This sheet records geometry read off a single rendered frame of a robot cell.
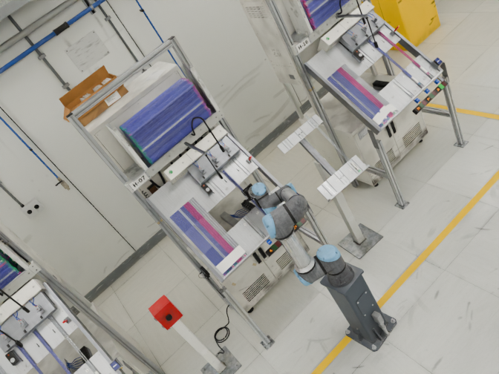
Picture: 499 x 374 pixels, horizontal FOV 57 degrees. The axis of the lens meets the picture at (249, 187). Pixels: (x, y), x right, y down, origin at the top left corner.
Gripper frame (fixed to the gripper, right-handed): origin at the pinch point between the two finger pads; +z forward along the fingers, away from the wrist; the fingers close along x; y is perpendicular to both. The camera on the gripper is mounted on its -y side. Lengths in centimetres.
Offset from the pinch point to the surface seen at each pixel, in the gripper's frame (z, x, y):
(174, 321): 8, 86, -25
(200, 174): 2.9, 13.4, 32.2
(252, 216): -1.7, 6.8, -9.7
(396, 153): 50, -128, -57
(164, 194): 11, 38, 38
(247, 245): -4.5, 22.4, -20.7
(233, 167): 6.4, -7.0, 21.7
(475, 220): -12, -104, -114
